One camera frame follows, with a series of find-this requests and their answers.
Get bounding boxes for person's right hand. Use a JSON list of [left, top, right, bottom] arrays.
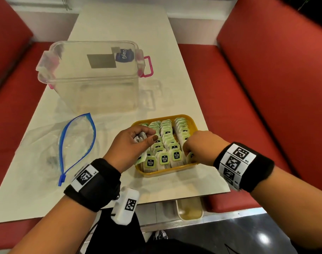
[[182, 130, 231, 167]]

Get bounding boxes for person's left hand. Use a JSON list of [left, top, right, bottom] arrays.
[[102, 125, 160, 174]]

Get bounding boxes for rows of green-tagged tea bags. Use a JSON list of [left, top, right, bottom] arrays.
[[138, 117, 194, 174]]

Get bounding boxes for clear zip bag blue seal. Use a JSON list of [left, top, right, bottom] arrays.
[[7, 113, 98, 188]]

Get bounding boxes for yellow tray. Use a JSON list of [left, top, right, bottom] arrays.
[[131, 114, 199, 178]]

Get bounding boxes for person's left forearm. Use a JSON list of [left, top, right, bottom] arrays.
[[9, 195, 97, 254]]

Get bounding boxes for person's right forearm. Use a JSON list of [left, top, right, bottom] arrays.
[[250, 166, 322, 249]]

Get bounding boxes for person's black trousers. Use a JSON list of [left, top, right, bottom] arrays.
[[85, 208, 217, 254]]

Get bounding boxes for black left wristband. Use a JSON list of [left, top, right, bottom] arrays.
[[63, 158, 122, 212]]

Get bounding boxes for black wristband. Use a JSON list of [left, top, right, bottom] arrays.
[[213, 142, 275, 193], [63, 158, 122, 212]]

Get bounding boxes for black right wristband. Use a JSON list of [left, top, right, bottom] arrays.
[[213, 142, 275, 193]]

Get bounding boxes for yellow lid under table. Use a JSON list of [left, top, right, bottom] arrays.
[[176, 197, 205, 221]]

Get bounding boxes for black and white shoe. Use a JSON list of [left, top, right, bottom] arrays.
[[152, 230, 169, 241]]

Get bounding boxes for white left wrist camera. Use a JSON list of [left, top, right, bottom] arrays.
[[111, 186, 140, 226]]

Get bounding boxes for clear storage box pink handles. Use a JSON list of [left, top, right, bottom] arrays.
[[36, 40, 154, 114]]

